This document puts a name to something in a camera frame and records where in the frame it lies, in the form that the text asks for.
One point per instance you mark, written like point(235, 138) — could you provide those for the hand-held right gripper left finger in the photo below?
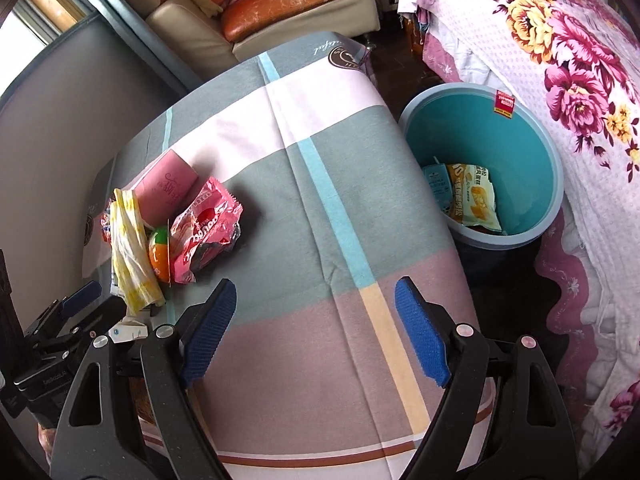
point(210, 330)

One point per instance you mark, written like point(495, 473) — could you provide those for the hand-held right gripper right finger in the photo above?
point(420, 330)

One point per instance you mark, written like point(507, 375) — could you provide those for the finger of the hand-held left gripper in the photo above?
point(102, 312)
point(82, 297)

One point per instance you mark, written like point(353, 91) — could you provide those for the yellow striped wrapper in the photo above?
point(131, 255)

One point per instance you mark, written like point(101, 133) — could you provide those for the pink wafer wrapper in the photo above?
point(205, 230)

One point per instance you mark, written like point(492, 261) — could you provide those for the teal plastic bin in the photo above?
point(450, 130)

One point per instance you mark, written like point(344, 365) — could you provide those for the person's left hand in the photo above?
point(47, 442)

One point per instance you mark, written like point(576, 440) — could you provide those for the white crumpled paper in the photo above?
point(126, 332)

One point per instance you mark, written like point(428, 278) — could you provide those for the orange snack packet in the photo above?
point(106, 227)

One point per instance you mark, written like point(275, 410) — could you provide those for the orange green plastic capsule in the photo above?
point(160, 255)

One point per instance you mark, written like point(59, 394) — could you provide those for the striped tablecloth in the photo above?
point(300, 240)

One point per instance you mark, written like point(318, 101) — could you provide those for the pink paper cup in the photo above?
point(167, 185)

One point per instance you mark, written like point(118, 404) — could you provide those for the yellow snack packet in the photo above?
point(475, 195)

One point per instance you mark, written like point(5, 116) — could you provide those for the blue white packet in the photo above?
point(436, 185)

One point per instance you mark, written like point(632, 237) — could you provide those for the pink frilled sheet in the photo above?
point(590, 320)

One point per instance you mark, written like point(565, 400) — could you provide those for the window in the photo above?
point(35, 15)

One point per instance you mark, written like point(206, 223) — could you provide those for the beige sofa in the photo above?
point(190, 25)

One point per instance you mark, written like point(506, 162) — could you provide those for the floral blanket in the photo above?
point(550, 60)

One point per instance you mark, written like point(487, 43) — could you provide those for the orange leather seat cushion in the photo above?
point(300, 5)

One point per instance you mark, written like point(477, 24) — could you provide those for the dark metal frame bar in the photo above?
point(130, 25)

